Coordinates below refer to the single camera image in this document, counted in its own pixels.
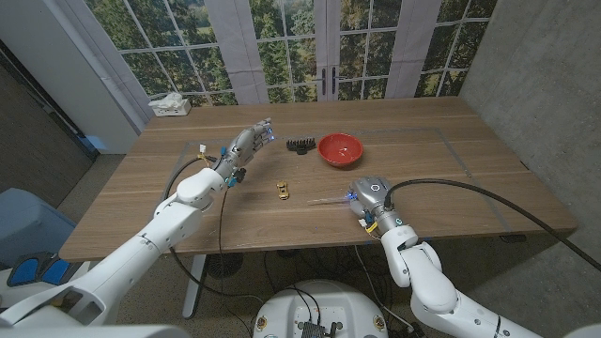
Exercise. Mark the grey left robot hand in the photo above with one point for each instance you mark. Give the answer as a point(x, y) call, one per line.
point(241, 148)

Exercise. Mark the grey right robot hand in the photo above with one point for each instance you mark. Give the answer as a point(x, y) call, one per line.
point(373, 197)

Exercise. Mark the clear plastic pipette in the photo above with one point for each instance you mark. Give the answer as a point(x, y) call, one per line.
point(328, 201)

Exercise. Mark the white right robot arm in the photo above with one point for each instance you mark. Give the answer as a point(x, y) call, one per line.
point(432, 286)

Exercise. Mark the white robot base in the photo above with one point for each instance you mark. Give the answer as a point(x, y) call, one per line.
point(324, 305)

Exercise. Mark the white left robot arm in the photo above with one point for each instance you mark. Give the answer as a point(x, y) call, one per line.
point(141, 249)

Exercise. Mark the red speckled bowl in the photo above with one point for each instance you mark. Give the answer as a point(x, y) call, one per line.
point(340, 149)

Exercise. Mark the yellow toy car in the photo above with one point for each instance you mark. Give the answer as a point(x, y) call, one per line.
point(282, 189)

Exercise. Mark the black hair claw clip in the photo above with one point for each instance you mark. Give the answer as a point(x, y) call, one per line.
point(300, 144)

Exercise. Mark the white power strip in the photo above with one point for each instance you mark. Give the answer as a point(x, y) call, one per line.
point(176, 111)

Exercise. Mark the crumpled white tissue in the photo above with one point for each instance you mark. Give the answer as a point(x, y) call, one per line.
point(166, 99)

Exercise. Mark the printed window backdrop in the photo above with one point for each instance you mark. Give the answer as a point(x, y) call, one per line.
point(282, 47)

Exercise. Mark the round black floor stand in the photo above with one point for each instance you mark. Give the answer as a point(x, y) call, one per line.
point(225, 265)

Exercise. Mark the white table leg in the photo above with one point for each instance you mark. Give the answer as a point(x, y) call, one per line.
point(193, 286)

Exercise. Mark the blue chair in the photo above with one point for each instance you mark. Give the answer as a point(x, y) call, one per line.
point(28, 220)

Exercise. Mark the blue foot pedals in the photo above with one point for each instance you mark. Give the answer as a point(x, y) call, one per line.
point(37, 271)

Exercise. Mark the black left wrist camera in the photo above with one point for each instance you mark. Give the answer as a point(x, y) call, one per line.
point(238, 175)

